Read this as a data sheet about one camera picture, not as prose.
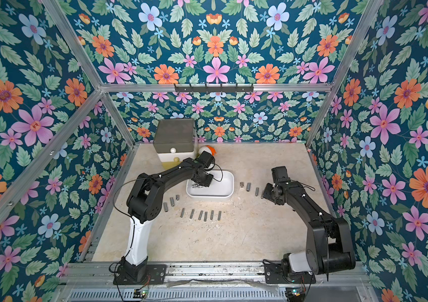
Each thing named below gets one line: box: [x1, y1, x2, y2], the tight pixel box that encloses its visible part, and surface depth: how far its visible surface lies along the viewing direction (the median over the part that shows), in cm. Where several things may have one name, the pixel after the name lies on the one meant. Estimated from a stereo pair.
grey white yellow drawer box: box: [153, 118, 198, 171], surface depth 101 cm
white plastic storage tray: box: [185, 169, 235, 199], surface depth 95 cm
